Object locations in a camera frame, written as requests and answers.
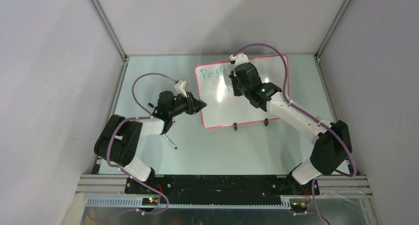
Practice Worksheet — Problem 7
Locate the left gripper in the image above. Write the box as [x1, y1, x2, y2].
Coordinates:
[168, 90, 206, 118]

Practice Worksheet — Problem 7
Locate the pink framed whiteboard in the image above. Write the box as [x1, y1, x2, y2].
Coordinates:
[195, 55, 285, 129]

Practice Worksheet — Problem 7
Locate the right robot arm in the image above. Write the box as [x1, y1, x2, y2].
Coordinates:
[229, 60, 351, 194]

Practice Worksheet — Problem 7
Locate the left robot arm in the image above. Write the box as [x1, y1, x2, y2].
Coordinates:
[94, 90, 207, 194]

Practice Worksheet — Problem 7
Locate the blue whiteboard marker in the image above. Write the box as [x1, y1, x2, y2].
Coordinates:
[163, 135, 177, 150]

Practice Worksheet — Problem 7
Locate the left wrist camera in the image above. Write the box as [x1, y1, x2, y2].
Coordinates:
[174, 80, 188, 97]

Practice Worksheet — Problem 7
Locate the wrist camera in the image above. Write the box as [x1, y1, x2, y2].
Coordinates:
[229, 52, 250, 67]
[174, 80, 188, 97]

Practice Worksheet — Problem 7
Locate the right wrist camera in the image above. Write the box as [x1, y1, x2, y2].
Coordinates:
[229, 52, 250, 67]

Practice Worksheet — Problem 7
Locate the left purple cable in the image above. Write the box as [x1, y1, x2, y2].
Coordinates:
[85, 73, 179, 219]

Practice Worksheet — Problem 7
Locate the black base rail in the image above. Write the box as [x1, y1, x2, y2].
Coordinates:
[125, 175, 320, 206]

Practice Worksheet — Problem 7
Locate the aluminium frame front rail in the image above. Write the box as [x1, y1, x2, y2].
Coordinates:
[76, 174, 372, 209]

